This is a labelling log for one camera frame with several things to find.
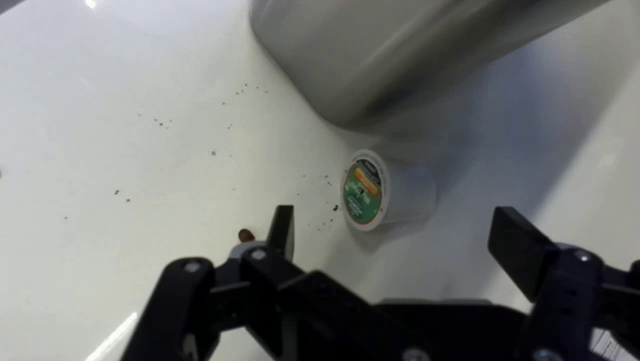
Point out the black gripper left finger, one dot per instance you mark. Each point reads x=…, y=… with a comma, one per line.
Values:
x=266, y=302

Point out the small brown coffee bean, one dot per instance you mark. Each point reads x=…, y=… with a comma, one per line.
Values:
x=247, y=236

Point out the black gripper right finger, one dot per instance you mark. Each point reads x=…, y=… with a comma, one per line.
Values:
x=567, y=302

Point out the white coffee pod green lid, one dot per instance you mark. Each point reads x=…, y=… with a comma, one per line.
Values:
x=362, y=191

